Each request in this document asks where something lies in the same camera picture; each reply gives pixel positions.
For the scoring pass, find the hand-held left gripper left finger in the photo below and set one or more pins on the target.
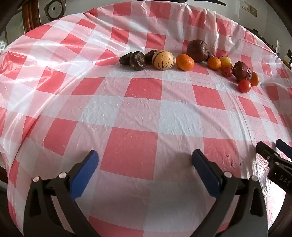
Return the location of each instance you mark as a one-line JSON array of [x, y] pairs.
[[85, 173]]

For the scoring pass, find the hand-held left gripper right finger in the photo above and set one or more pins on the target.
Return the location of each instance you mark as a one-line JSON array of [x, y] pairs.
[[205, 173]]

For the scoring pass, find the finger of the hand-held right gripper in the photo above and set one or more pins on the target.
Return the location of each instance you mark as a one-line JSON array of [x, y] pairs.
[[285, 149], [268, 152]]

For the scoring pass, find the large orange tangerine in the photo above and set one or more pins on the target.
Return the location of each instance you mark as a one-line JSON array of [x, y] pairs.
[[185, 62]]

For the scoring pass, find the dark round mangosteen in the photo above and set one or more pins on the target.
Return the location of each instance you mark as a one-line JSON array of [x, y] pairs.
[[125, 59], [149, 55]]

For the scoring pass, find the striped yellow pepino melon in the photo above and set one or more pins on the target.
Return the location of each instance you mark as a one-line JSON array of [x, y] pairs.
[[162, 59]]

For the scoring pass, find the large dark red apple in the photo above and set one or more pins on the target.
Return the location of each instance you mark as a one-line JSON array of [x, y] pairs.
[[197, 50]]

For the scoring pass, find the red cherry tomato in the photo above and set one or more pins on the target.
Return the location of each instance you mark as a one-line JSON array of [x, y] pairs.
[[244, 86], [227, 71]]

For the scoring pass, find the small orange tangerine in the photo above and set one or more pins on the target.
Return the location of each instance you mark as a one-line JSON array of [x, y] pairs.
[[214, 63], [255, 78]]

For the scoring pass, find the red white checkered tablecloth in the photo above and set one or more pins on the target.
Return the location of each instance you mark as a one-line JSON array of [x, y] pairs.
[[141, 114]]

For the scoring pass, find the wrinkled dark red fruit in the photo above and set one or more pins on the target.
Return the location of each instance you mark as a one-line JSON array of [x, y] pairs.
[[241, 70]]

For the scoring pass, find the yellow round fruit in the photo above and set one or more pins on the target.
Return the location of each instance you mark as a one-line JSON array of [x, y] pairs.
[[227, 61]]

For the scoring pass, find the white carton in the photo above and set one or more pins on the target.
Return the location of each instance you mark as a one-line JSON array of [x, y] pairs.
[[278, 47]]

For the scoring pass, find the dark clay pot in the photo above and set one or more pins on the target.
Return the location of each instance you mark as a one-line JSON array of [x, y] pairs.
[[256, 34]]

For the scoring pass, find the wall socket plate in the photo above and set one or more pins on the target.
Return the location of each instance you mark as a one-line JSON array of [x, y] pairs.
[[249, 8]]

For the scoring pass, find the round grey wall appliance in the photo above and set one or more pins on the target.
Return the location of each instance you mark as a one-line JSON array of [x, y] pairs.
[[54, 8]]

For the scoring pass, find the brown wooden frame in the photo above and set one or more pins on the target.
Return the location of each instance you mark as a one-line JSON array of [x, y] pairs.
[[32, 13]]

